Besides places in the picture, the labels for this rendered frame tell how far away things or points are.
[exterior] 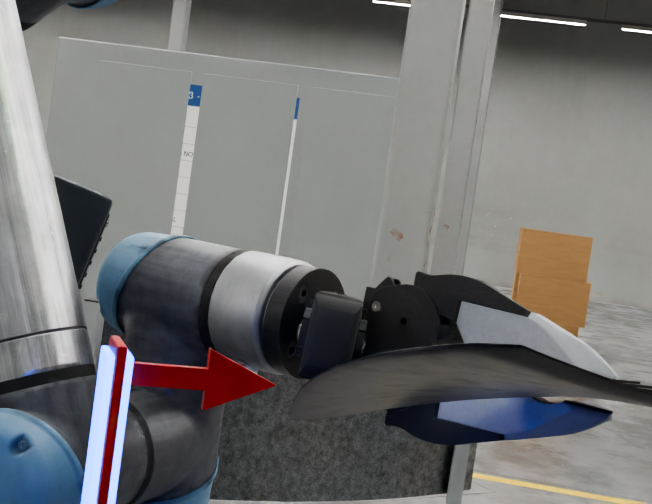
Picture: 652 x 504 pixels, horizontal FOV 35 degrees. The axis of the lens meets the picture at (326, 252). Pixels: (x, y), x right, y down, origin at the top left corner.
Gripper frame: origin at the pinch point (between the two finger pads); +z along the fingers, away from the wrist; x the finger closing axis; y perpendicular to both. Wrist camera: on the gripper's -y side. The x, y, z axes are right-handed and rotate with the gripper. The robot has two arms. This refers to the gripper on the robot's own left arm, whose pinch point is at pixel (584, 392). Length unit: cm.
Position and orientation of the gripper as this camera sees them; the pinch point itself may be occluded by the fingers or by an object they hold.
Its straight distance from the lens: 55.4
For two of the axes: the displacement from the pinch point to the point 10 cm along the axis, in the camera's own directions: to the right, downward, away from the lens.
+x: -2.1, 9.8, -0.3
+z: 8.1, 1.6, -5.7
